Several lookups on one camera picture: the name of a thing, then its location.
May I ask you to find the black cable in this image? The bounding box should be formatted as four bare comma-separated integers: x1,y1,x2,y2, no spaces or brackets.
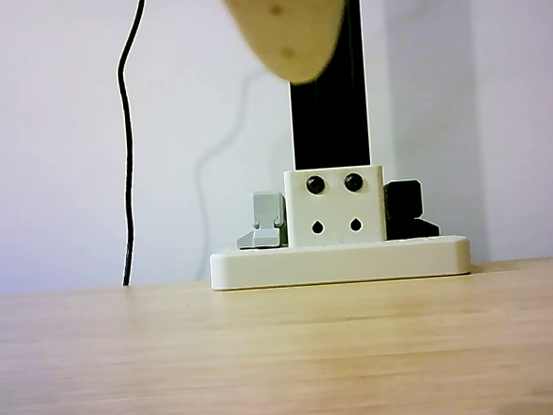
101,0,168,287

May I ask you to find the black aluminium stand post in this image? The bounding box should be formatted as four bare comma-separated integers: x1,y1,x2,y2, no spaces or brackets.
282,0,373,173

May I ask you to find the white perforated base plate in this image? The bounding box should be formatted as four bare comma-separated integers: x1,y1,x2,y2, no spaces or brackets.
207,233,473,294

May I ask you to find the black corner bracket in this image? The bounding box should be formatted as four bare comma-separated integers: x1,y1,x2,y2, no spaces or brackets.
381,176,442,241

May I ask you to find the white post mounting block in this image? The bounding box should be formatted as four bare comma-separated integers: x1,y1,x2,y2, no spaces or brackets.
281,163,388,248

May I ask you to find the grey corner bracket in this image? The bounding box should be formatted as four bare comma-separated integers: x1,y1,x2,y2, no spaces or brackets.
232,189,290,251

